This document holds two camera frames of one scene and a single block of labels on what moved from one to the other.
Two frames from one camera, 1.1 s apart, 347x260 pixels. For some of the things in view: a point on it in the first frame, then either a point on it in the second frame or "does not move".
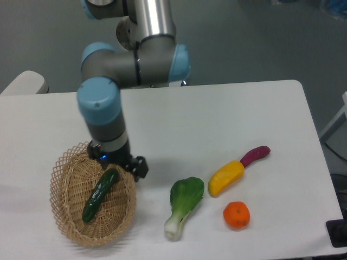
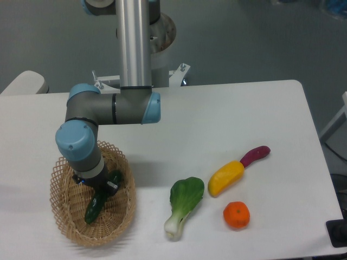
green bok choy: x=185 y=194 does not move
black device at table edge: x=337 y=231 does not move
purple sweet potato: x=255 y=154 does not move
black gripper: x=122 y=157 → x=98 y=183
